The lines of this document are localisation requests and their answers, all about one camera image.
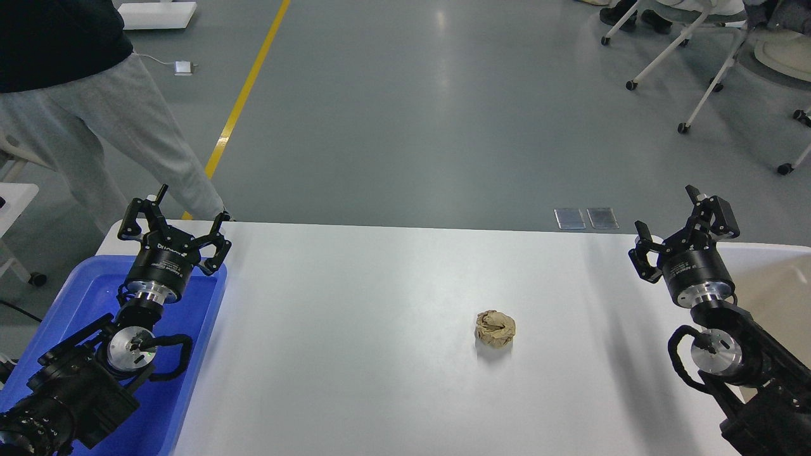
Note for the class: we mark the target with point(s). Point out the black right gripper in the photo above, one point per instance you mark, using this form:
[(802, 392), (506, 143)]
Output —
[(692, 267)]

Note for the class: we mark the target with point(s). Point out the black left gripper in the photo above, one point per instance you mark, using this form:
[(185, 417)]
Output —
[(161, 266)]

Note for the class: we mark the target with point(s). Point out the brown paper ball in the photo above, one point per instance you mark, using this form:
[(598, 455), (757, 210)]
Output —
[(494, 328)]

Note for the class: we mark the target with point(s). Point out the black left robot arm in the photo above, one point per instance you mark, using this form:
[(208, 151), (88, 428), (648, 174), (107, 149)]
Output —
[(85, 387)]

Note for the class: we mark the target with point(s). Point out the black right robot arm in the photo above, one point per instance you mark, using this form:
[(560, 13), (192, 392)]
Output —
[(762, 389)]

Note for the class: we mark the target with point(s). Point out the right metal floor plate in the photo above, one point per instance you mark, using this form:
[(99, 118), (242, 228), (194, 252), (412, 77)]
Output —
[(602, 218)]

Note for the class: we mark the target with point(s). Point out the metal floor plate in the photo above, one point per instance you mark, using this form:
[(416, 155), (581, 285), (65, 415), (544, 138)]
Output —
[(569, 219), (602, 218)]

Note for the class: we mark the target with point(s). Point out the beige plastic bin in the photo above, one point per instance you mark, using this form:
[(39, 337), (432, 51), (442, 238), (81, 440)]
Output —
[(773, 284)]

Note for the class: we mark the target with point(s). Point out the left metal floor plate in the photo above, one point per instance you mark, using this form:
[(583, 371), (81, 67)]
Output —
[(569, 219)]

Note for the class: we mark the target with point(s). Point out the white power adapter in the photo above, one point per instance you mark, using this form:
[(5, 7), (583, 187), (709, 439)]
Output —
[(183, 68)]

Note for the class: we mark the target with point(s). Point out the person in grey trousers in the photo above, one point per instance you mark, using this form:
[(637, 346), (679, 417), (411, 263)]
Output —
[(71, 80)]

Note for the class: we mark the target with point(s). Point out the white foam board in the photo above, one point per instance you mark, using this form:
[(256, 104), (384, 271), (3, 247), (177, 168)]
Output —
[(157, 15)]

